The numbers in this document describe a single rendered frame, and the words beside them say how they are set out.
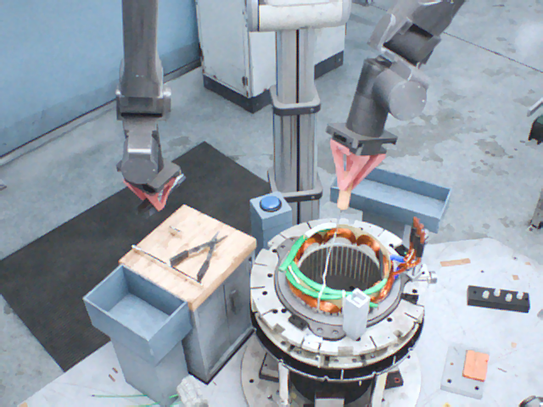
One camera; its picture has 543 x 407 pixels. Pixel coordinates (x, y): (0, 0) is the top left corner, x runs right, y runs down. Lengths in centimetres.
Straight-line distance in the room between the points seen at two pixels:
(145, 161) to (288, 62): 51
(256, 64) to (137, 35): 255
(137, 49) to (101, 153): 253
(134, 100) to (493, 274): 102
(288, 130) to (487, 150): 207
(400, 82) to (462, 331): 80
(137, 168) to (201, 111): 261
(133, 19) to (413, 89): 38
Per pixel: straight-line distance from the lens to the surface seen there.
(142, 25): 84
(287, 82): 140
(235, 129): 341
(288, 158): 150
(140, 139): 98
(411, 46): 91
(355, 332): 103
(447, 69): 408
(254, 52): 333
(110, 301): 126
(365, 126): 92
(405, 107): 86
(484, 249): 170
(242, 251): 123
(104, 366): 145
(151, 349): 113
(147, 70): 92
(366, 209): 137
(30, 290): 275
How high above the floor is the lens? 194
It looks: 42 degrees down
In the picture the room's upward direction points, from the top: 2 degrees counter-clockwise
